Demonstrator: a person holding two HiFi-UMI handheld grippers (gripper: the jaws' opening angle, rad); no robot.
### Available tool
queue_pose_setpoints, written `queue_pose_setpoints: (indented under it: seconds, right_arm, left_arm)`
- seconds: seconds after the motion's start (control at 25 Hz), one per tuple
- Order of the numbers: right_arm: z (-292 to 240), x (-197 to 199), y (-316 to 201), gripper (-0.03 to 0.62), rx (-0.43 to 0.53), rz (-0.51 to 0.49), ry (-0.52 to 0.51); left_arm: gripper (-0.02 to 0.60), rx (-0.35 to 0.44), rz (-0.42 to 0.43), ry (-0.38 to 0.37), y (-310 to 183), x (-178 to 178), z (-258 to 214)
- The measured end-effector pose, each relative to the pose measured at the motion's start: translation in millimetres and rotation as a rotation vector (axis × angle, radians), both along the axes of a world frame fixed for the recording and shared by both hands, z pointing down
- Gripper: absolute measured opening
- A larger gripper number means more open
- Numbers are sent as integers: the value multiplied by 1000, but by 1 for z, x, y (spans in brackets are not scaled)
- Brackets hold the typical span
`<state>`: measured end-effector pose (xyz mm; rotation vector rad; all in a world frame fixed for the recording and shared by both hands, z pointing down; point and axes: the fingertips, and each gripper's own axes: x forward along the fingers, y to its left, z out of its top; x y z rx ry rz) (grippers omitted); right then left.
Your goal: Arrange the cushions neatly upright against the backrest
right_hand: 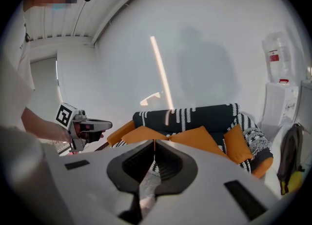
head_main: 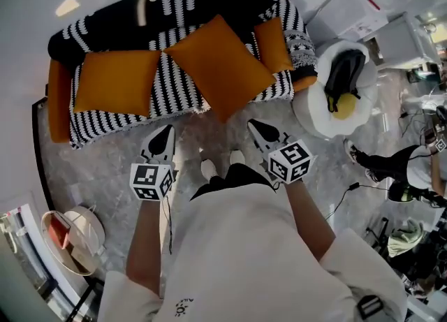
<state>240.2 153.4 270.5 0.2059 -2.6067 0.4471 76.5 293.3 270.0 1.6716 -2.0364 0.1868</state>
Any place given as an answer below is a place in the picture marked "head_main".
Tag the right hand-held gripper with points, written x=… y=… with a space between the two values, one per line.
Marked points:
x=290 y=163

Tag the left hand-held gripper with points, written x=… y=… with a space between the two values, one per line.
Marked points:
x=145 y=177

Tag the small orange cushion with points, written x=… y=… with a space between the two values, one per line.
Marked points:
x=274 y=44

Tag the person's left forearm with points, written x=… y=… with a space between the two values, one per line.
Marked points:
x=146 y=243

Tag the person's right forearm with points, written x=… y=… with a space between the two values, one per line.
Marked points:
x=307 y=216

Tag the person's right white shoe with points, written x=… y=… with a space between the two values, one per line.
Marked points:
x=237 y=156

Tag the person's white shoe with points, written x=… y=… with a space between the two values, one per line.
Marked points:
x=237 y=156
x=209 y=168

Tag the person's black trousers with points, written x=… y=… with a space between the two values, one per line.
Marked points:
x=237 y=174

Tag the person's left white shoe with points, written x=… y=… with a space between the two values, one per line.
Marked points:
x=209 y=168

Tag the grey patterned knit blanket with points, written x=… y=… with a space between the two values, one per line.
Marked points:
x=300 y=48

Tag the black backpack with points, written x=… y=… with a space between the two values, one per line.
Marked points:
x=344 y=72

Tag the person's white shirt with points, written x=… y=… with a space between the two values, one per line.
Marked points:
x=244 y=261

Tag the pale olive book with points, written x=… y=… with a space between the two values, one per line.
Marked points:
x=80 y=257

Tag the white cardboard box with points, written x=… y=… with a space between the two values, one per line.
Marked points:
x=345 y=9

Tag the white side cabinet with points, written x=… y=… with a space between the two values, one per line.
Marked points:
x=401 y=41

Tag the window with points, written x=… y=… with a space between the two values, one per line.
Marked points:
x=21 y=243

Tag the pale green jacket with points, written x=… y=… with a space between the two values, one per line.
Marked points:
x=405 y=240

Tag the black office chair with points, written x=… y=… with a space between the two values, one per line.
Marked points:
x=415 y=268

